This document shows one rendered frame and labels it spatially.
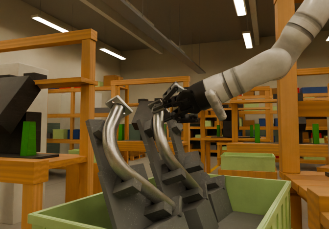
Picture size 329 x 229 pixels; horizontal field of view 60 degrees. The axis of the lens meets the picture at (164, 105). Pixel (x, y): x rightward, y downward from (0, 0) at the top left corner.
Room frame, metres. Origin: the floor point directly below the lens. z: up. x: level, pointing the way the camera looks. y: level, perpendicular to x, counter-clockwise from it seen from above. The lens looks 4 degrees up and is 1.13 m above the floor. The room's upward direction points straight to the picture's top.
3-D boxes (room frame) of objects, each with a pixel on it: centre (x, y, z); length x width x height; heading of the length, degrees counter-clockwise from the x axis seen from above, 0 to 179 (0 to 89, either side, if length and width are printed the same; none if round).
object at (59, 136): (6.71, 2.07, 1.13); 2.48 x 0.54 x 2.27; 70
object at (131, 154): (10.32, 1.27, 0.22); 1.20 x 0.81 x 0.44; 163
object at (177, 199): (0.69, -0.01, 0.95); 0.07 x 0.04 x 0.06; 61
